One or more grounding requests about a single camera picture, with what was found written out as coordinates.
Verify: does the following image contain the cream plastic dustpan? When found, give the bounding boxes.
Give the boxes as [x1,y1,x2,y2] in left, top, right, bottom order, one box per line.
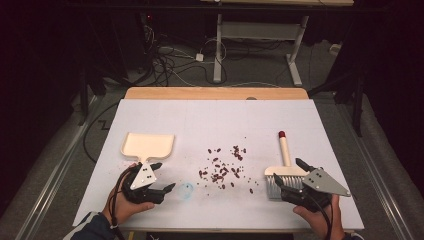
[120,132,176,168]

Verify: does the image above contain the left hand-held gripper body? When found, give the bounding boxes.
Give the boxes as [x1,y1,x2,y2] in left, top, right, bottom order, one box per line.
[121,161,166,205]

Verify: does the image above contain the black cable on floor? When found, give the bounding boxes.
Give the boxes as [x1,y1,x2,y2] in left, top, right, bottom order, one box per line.
[82,100,122,164]

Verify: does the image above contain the black floor stand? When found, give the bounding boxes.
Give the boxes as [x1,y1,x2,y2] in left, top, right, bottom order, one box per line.
[308,63,366,138]
[77,64,108,127]

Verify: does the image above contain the white desk with metal legs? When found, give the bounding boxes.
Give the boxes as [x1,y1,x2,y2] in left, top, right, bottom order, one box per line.
[199,0,355,88]

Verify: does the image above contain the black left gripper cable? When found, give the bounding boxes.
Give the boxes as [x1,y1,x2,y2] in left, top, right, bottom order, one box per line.
[109,165,135,240]

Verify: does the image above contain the wooden table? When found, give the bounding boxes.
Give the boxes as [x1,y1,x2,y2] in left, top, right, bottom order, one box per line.
[118,86,354,234]

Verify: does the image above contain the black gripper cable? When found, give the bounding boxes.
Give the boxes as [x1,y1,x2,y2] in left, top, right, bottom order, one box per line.
[109,165,135,240]
[308,194,335,240]

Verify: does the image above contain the tangle of floor cables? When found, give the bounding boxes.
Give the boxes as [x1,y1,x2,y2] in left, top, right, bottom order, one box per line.
[141,24,229,88]

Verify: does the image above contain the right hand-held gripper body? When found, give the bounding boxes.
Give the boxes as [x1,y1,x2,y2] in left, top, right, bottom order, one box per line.
[280,167,352,213]

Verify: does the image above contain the metal floor rail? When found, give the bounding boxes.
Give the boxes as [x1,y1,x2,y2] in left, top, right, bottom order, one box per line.
[14,94,103,240]
[328,99,416,240]

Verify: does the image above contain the person's left hand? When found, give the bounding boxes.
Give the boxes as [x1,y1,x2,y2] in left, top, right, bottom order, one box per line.
[101,163,156,227]

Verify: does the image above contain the red beans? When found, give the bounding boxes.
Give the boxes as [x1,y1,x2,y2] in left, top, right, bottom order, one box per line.
[198,135,260,196]

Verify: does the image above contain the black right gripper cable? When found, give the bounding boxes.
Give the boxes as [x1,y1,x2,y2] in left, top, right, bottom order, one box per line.
[308,194,335,240]

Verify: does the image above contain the person's right hand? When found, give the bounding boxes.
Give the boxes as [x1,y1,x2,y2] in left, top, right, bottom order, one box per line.
[293,194,346,240]

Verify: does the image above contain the white table cover sheet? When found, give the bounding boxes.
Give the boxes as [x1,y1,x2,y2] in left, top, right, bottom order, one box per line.
[72,98,365,232]

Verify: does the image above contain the cream hand brush grey bristles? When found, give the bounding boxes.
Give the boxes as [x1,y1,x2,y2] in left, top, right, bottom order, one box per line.
[264,130,310,201]

